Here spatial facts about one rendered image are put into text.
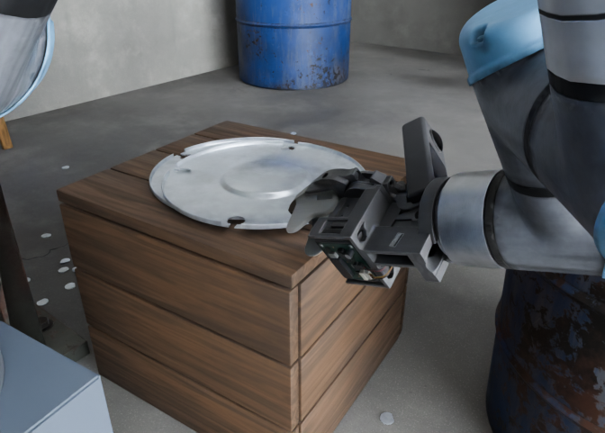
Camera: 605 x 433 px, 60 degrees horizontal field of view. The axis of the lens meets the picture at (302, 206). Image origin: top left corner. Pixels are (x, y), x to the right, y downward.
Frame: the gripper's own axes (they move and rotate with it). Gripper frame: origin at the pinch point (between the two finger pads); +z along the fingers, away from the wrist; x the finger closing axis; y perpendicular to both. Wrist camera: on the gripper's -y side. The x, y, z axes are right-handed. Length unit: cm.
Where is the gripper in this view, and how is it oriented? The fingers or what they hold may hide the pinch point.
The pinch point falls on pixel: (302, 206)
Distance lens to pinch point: 58.7
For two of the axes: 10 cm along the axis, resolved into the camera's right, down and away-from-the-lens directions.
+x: 5.5, 6.8, 4.9
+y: -4.9, 7.3, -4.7
